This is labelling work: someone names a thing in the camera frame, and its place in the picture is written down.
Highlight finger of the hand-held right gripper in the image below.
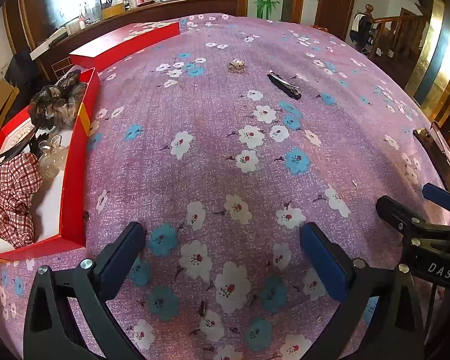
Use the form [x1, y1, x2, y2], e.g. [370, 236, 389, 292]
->
[375, 195, 436, 241]
[422, 182, 450, 233]

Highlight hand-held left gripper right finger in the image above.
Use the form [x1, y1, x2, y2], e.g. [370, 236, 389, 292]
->
[299, 221, 436, 360]

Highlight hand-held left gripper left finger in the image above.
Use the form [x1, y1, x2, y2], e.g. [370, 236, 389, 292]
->
[23, 221, 147, 360]

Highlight black organza scrunchie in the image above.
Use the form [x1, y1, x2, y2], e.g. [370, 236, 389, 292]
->
[28, 70, 89, 130]

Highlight dark framed chair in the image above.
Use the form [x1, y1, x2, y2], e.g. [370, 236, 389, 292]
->
[412, 120, 450, 204]

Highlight red plaid scrunchie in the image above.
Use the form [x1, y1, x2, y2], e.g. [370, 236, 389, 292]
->
[0, 152, 44, 249]

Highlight clear plastic hair claw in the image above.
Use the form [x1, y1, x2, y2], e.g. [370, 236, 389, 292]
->
[37, 134, 69, 179]

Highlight purple floral tablecloth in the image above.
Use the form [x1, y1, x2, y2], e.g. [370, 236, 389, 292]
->
[0, 13, 450, 360]

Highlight golden pillar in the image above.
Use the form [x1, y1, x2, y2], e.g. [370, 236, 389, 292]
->
[404, 0, 450, 121]

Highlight black headband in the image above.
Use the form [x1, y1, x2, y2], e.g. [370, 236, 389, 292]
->
[0, 119, 43, 170]

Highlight wooden stair railing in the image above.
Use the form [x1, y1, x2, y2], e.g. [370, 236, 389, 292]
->
[364, 4, 429, 61]

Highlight black metal hair clip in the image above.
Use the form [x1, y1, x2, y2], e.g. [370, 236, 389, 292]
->
[267, 71, 303, 100]

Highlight red box lid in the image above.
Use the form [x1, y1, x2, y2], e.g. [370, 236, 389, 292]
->
[69, 22, 181, 72]

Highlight black bag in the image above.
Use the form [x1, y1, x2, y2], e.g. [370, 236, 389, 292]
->
[5, 46, 43, 95]

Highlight brown wooden door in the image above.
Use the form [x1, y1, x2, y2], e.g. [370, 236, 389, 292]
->
[315, 0, 359, 41]

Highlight long white box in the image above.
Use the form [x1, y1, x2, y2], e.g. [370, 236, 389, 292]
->
[29, 26, 70, 61]

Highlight yellow box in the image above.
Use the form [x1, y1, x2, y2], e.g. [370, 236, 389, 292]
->
[101, 1, 127, 20]

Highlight wooden counter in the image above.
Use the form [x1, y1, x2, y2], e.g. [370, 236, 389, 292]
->
[20, 0, 238, 73]

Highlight dark jacket on post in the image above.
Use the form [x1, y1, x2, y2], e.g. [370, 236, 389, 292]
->
[348, 13, 378, 48]

